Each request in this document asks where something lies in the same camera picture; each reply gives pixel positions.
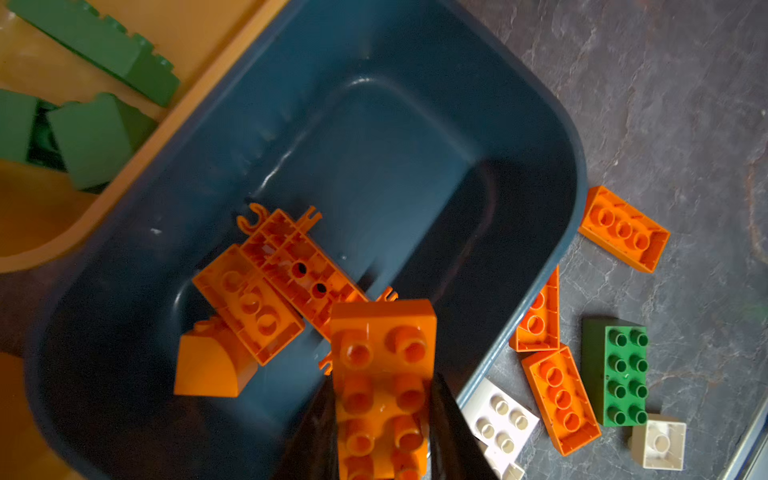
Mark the white L-shaped lego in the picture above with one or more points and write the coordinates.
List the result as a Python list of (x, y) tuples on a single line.
[(502, 427)]

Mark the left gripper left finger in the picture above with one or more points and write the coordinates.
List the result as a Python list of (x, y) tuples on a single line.
[(311, 452)]

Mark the green cube lego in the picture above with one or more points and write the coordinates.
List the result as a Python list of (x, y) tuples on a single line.
[(97, 138)]

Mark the green 2x4 lego plate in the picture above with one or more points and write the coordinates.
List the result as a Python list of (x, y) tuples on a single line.
[(105, 43)]

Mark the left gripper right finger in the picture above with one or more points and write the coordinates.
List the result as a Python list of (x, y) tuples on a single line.
[(454, 451)]

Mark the orange 2x3 lego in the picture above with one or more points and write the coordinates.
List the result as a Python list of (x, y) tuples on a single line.
[(539, 330), (561, 399), (263, 321), (622, 230)]

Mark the orange long lego chassis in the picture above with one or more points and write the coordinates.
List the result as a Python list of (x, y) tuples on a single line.
[(281, 249)]

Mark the dark teal tub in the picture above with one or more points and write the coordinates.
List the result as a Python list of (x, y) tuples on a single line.
[(441, 165)]

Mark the yellow tub right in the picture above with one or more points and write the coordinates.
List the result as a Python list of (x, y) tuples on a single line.
[(91, 91)]

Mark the white square lego lower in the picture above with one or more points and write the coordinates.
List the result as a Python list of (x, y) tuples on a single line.
[(659, 444)]

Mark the green 2x3 lego plate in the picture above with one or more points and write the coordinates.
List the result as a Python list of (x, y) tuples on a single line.
[(614, 367)]

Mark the small orange lego brick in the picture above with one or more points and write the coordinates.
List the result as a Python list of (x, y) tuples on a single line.
[(212, 362)]

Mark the green small lego brick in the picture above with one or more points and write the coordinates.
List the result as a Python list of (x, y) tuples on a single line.
[(18, 114)]

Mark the orange 2x4 lego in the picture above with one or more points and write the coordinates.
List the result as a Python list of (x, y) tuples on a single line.
[(383, 356)]

